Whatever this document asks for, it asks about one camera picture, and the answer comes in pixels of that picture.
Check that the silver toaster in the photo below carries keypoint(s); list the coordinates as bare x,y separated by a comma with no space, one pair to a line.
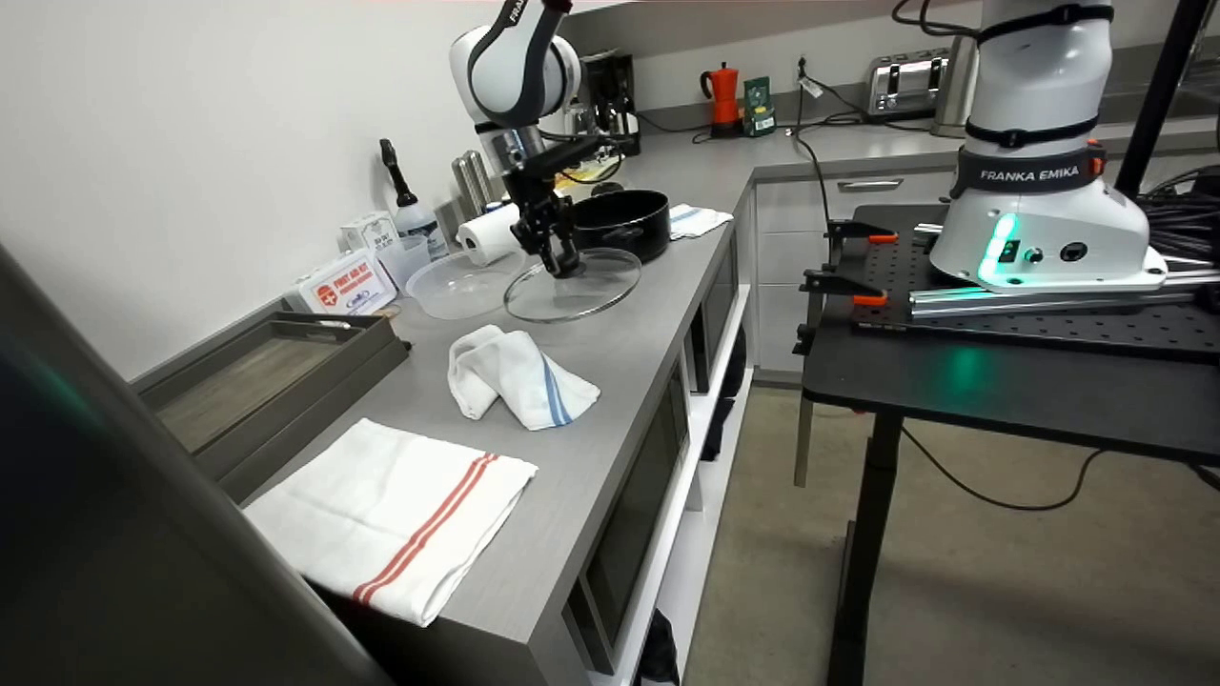
910,85

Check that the black cooking pot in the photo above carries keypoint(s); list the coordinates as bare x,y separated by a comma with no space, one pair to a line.
633,229

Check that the crumpled white blue-striped cloth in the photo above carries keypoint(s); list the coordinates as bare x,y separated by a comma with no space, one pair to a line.
519,374

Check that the black robot table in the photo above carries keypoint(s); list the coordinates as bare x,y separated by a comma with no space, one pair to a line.
1014,384

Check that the aluminium rail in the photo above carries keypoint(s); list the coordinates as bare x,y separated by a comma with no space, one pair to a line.
1043,299

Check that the black coffee machine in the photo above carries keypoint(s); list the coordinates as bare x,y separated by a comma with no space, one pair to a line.
611,102

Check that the flat white red-striped cloth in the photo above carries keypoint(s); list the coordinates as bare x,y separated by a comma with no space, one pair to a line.
382,507

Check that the built-in black microwave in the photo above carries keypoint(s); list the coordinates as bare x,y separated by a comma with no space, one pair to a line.
629,507

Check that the green box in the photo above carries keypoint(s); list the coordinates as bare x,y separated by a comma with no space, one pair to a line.
760,107

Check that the clear plastic bowl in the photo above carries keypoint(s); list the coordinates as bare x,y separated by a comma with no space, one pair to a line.
451,292

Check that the folded white blue-striped cloth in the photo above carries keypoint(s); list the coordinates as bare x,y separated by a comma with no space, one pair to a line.
694,220

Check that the red kettle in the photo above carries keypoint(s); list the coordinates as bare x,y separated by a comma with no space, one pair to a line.
723,95

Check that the red white package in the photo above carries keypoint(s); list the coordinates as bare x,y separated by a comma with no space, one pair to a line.
343,283

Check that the large black panel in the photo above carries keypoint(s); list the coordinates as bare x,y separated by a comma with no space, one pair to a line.
117,548

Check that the small white box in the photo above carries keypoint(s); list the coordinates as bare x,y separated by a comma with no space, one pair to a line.
380,239

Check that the steel shaker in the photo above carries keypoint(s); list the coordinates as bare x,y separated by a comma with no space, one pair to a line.
461,188
480,178

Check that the white paper towel roll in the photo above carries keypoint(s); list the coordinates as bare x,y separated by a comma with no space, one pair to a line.
490,234

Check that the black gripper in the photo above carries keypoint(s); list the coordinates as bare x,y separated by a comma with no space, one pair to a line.
542,205

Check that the black tripod pole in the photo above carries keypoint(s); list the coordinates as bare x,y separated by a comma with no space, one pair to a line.
1164,88

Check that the glass pot lid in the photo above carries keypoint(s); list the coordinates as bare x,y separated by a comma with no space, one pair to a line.
605,289

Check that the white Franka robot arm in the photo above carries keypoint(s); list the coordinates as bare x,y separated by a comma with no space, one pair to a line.
1043,76

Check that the spray bottle with black trigger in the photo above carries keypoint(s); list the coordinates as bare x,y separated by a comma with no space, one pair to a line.
413,229

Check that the yellow cloth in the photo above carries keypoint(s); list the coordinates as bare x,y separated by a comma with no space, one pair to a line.
608,170

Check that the steel canister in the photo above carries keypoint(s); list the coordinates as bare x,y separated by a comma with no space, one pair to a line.
955,83

